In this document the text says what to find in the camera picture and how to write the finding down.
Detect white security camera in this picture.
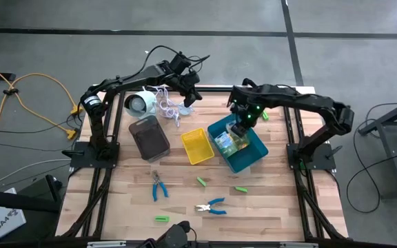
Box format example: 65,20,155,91
123,90,158,121

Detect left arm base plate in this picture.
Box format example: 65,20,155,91
70,140,120,169

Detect black stand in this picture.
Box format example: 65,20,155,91
0,174,63,214

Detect teal plastic bin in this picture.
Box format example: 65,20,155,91
207,110,269,174

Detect blue-handled pliers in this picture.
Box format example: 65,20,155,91
194,197,227,216
151,169,170,203

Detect white metal bracket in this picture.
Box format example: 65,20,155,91
280,242,319,248
87,240,127,248

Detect orange extension cable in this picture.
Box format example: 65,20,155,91
0,58,84,152

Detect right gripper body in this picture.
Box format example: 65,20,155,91
232,103,263,134

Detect black aluminium table frame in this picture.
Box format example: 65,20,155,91
55,84,349,242

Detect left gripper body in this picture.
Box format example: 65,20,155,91
170,70,201,94

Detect yellow green crayon box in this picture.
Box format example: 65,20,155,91
231,132,251,152

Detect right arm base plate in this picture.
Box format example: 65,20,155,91
286,143,337,172

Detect black cable sleeve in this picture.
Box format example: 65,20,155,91
241,78,260,89

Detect green white pencil box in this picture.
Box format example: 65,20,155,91
214,130,236,159

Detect white round disc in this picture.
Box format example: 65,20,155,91
177,103,195,116

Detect yellow plastic basket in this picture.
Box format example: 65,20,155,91
180,127,216,166

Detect dark grey plastic bin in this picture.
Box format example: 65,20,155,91
128,114,171,163

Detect white cable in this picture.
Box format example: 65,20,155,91
146,85,183,127

